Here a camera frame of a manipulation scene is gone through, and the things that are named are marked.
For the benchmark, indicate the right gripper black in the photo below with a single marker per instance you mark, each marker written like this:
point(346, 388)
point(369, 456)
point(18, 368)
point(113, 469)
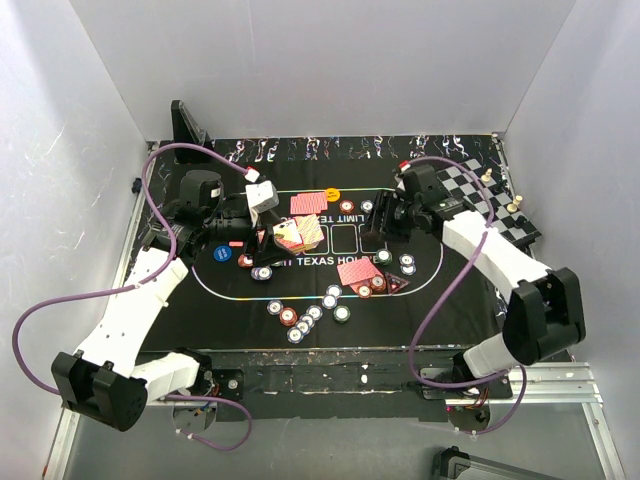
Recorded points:
point(384, 203)

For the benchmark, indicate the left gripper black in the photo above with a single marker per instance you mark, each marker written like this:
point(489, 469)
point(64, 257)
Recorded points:
point(266, 250)

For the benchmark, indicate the red chips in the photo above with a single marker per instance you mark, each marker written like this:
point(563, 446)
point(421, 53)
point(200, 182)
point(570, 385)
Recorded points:
point(245, 261)
point(347, 206)
point(365, 293)

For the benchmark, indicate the red playing card deck box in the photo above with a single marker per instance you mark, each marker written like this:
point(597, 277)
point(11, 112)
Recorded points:
point(299, 234)

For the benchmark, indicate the black triangular dealer button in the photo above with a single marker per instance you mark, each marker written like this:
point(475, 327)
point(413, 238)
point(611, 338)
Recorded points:
point(394, 283)

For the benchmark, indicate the red poker chip stack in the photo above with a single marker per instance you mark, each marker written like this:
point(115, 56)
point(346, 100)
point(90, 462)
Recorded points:
point(288, 317)

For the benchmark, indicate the green poker chip stack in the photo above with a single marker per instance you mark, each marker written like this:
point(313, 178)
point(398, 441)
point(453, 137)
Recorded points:
point(341, 314)

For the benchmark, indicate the blue poker chip stack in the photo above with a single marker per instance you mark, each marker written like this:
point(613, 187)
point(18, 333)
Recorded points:
point(304, 324)

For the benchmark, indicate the red backed playing card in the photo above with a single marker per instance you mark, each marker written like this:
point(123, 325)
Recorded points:
point(315, 202)

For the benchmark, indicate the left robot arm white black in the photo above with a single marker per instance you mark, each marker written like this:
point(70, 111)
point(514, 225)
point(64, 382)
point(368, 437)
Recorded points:
point(102, 379)

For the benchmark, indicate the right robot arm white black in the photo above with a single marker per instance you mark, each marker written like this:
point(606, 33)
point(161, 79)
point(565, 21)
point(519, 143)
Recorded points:
point(544, 306)

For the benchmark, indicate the blue round blind button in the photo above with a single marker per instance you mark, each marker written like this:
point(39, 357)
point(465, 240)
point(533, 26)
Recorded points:
point(222, 253)

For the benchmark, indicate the yellow round blind button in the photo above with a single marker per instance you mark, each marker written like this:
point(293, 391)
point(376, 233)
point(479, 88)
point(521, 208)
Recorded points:
point(333, 195)

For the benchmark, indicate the black poker felt mat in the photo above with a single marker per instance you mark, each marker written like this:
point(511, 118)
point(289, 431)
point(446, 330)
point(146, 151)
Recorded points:
point(219, 306)

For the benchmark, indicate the white chess piece tall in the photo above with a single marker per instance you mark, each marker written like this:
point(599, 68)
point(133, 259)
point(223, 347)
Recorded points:
point(487, 176)

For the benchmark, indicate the black silver chess board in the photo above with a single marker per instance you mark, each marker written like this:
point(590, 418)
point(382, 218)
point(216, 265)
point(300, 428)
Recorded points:
point(515, 227)

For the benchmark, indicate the black chess piece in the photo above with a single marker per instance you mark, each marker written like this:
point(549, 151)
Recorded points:
point(500, 186)

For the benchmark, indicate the black card shoe holder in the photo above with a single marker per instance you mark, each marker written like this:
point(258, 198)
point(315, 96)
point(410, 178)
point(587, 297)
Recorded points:
point(187, 130)

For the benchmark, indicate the black case bottom corner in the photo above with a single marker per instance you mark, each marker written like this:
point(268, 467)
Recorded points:
point(452, 463)

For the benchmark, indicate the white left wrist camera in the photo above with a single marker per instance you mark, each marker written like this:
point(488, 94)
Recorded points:
point(262, 196)

